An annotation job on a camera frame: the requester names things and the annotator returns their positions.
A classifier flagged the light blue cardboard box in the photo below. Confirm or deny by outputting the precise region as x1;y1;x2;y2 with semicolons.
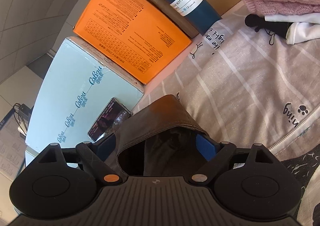
25;37;144;157

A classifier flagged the white and black garment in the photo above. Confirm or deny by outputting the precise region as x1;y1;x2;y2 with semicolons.
245;13;319;45

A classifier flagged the brown leather garment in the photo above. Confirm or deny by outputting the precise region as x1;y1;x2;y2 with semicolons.
105;95;207;178

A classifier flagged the black smartphone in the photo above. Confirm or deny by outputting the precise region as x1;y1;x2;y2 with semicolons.
88;97;132;142

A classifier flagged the orange cardboard box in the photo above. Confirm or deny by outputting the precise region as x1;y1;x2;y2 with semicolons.
74;0;191;84

